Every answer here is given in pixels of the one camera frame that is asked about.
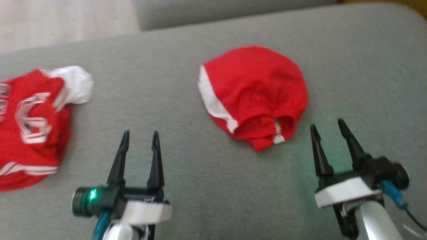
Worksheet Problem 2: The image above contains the red white basketball jersey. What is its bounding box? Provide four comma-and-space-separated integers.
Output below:
0, 66, 94, 192

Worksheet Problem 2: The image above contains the yellow cushion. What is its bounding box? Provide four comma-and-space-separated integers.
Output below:
340, 0, 427, 19

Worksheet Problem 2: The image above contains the arm cable blue plug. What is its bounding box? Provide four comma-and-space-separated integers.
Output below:
93, 213, 111, 240
380, 180, 427, 231

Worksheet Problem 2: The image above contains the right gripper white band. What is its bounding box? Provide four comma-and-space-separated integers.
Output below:
310, 119, 384, 209

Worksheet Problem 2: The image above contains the left arm cable blue plug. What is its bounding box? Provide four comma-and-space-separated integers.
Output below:
93, 213, 111, 240

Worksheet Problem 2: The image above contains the red shorts white trim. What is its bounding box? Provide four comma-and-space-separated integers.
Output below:
197, 46, 308, 151

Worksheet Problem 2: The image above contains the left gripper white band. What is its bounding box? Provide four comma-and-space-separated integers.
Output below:
97, 131, 172, 224

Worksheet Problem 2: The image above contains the right arm cable blue plug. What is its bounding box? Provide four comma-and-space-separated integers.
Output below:
380, 180, 427, 231

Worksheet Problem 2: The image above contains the grey sofa cushion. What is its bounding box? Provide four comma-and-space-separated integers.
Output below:
133, 0, 341, 31

